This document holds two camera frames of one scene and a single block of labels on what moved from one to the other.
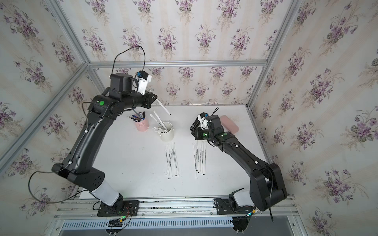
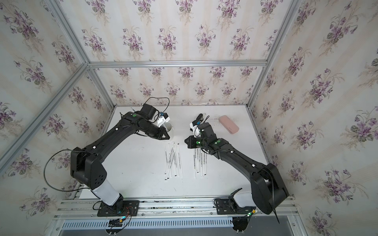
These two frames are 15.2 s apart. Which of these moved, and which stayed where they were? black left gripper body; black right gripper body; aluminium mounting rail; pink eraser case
Moved: black right gripper body; black left gripper body
Stayed: aluminium mounting rail; pink eraser case
